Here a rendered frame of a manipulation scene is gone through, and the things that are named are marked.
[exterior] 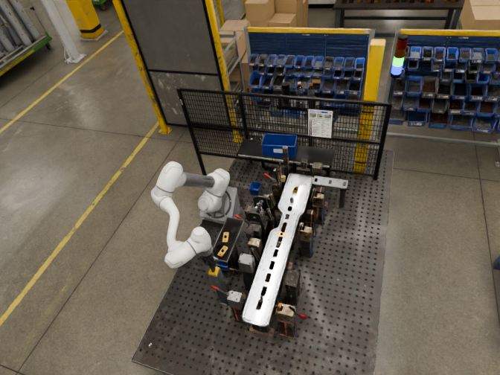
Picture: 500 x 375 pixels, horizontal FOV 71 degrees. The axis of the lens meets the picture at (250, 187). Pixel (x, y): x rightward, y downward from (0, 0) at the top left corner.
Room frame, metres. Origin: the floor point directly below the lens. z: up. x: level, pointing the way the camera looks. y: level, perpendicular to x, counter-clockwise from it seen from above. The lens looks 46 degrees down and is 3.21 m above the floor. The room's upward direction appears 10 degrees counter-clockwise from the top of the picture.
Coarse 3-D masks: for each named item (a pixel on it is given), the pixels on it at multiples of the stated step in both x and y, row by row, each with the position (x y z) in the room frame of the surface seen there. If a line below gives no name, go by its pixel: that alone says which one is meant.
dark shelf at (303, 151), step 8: (248, 144) 2.64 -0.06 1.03; (256, 144) 2.62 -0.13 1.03; (240, 152) 2.56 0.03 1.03; (248, 152) 2.54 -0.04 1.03; (256, 152) 2.52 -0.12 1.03; (296, 152) 2.41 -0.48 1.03; (304, 152) 2.39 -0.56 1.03; (312, 152) 2.37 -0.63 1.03; (320, 152) 2.36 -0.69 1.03; (328, 152) 2.34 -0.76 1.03; (280, 160) 2.36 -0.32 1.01; (296, 160) 2.31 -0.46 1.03; (312, 160) 2.27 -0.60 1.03; (320, 160) 2.25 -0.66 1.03; (328, 160) 2.23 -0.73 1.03
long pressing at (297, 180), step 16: (288, 176) 2.15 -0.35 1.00; (304, 176) 2.11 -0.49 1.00; (288, 192) 1.97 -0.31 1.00; (304, 192) 1.94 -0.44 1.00; (304, 208) 1.77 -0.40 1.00; (288, 224) 1.64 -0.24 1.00; (272, 240) 1.51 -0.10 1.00; (288, 240) 1.49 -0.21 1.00; (272, 256) 1.38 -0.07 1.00; (288, 256) 1.36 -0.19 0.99; (256, 272) 1.27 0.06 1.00; (272, 272) 1.25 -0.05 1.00; (256, 288) 1.15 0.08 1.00; (272, 288) 1.13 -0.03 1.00; (256, 304) 1.04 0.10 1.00; (272, 304) 1.02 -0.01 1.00; (256, 320) 0.93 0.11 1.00
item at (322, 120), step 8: (312, 112) 2.45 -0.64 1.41; (320, 112) 2.42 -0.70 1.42; (328, 112) 2.39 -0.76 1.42; (312, 120) 2.45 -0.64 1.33; (320, 120) 2.42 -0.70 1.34; (328, 120) 2.39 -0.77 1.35; (312, 128) 2.45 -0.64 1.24; (320, 128) 2.42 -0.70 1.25; (328, 128) 2.39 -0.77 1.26; (312, 136) 2.45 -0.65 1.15; (320, 136) 2.42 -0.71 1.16; (328, 136) 2.39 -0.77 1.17
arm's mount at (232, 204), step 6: (228, 192) 2.14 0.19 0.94; (234, 192) 2.12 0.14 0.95; (228, 198) 2.10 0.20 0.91; (234, 198) 2.09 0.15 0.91; (228, 204) 2.07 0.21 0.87; (234, 204) 2.06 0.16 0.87; (228, 210) 2.03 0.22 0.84; (234, 210) 2.05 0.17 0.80; (204, 216) 2.08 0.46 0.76; (210, 216) 2.05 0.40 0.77; (216, 216) 2.04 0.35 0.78; (222, 216) 2.01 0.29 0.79; (228, 216) 2.00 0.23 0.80; (222, 222) 2.00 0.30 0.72
